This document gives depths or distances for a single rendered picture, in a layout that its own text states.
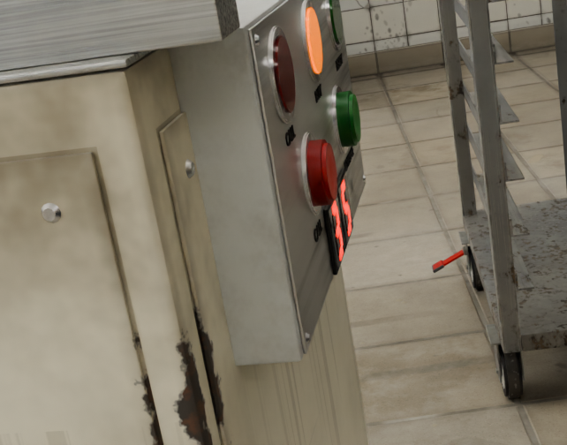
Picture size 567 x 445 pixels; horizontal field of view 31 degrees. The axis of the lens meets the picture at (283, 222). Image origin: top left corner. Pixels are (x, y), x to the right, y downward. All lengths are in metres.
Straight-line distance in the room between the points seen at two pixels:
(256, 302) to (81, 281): 0.08
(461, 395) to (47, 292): 1.49
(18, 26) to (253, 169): 0.10
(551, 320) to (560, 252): 0.29
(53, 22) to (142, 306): 0.10
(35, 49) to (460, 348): 1.68
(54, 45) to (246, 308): 0.13
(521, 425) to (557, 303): 0.22
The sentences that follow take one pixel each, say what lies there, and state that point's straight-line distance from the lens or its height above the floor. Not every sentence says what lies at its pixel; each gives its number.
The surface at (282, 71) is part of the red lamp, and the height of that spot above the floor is 0.81.
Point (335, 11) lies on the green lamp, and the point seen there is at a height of 0.82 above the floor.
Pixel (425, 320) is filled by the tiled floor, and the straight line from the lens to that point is 2.13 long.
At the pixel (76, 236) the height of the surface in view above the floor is 0.78.
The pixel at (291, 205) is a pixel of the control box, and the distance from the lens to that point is 0.42.
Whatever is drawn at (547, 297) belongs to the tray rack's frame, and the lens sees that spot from 1.81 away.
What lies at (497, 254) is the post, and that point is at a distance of 1.63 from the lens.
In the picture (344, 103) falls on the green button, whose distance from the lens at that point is 0.55.
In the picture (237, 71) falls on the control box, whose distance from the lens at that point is 0.39.
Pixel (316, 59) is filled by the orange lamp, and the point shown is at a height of 0.80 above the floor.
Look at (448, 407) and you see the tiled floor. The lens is 1.80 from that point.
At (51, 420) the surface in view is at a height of 0.71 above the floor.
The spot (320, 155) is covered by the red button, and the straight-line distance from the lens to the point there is 0.45.
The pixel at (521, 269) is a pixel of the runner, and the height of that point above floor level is 0.23.
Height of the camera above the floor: 0.89
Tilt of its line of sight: 18 degrees down
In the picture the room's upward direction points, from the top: 10 degrees counter-clockwise
